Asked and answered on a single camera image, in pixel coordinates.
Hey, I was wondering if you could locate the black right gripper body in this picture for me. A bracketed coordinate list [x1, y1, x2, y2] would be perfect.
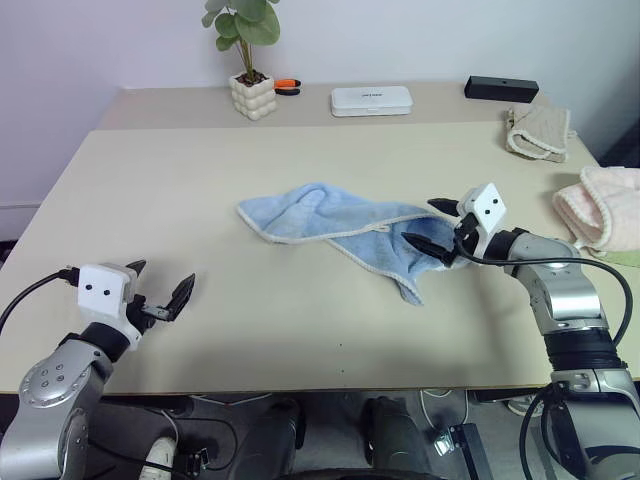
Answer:
[444, 213, 481, 266]

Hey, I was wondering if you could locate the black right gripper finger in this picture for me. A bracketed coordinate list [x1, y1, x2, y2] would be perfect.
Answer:
[401, 232, 456, 266]
[426, 197, 464, 219]

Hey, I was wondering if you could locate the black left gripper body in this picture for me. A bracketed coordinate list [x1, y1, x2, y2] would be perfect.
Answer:
[129, 294, 170, 336]

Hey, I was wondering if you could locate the light blue towel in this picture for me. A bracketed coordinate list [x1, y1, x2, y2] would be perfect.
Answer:
[236, 181, 469, 307]

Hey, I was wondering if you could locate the beige cloth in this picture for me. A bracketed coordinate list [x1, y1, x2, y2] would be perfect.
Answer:
[502, 103, 577, 164]

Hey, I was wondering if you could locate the pink folded towel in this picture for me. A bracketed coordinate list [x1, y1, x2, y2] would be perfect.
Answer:
[551, 166, 640, 259]

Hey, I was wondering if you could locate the long black box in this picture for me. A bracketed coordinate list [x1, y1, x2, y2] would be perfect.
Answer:
[463, 75, 541, 104]

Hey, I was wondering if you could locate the flat white case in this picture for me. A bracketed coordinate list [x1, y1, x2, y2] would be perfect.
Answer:
[329, 85, 416, 120]

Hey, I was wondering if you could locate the light green cloth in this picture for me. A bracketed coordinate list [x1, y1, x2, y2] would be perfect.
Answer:
[601, 248, 640, 270]

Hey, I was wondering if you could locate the dark rounded shape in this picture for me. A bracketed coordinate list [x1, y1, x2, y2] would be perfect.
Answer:
[366, 395, 432, 474]
[268, 396, 308, 454]

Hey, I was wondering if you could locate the white bubble plant pot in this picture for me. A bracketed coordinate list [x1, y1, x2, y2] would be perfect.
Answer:
[228, 72, 278, 123]

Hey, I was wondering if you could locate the green leafy plant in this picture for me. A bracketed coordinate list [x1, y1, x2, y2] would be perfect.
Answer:
[201, 0, 282, 84]

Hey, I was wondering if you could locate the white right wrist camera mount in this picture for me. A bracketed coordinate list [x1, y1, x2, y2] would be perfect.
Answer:
[457, 183, 510, 259]

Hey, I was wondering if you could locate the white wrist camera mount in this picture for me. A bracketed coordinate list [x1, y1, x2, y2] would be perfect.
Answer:
[457, 183, 510, 259]
[77, 263, 145, 351]

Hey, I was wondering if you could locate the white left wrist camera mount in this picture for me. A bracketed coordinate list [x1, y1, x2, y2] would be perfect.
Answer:
[77, 263, 145, 351]

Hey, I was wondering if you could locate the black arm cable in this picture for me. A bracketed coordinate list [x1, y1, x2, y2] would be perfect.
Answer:
[518, 382, 597, 480]
[452, 238, 634, 351]
[0, 268, 81, 346]

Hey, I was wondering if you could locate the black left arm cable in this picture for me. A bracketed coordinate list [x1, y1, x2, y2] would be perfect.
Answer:
[0, 268, 81, 346]

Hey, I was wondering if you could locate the thin white cable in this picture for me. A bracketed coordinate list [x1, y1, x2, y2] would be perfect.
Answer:
[418, 388, 470, 437]

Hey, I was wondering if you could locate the black bracket with metal clamp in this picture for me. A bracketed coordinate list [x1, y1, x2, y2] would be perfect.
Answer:
[431, 422, 492, 480]

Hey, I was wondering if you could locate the black right upper arm cable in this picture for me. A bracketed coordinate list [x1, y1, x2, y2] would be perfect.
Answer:
[518, 382, 597, 480]

